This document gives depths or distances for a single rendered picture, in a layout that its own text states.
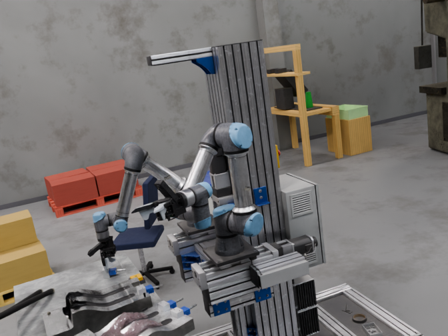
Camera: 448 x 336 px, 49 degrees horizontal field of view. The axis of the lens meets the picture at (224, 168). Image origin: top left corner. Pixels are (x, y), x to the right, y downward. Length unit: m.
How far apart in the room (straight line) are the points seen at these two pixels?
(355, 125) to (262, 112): 5.87
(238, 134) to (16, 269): 3.35
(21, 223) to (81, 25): 4.22
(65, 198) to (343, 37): 6.18
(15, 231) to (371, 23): 7.98
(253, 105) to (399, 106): 8.83
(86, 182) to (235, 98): 5.19
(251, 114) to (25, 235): 3.36
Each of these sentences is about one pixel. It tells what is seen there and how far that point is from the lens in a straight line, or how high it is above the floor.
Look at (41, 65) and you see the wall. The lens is 8.53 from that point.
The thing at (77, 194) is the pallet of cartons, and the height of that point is 0.27.
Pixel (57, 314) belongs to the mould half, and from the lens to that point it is 2.66.
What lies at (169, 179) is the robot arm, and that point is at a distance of 2.91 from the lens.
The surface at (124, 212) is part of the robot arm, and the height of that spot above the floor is 1.22.
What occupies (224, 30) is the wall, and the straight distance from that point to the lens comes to 9.16.
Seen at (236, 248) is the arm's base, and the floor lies 1.07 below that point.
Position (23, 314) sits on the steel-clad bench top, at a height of 0.80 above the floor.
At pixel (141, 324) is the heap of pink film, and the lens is 2.24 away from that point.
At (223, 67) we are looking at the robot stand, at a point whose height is 1.92.
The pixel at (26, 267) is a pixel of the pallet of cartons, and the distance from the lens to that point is 5.07.
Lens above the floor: 2.01
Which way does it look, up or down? 14 degrees down
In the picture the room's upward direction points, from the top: 8 degrees counter-clockwise
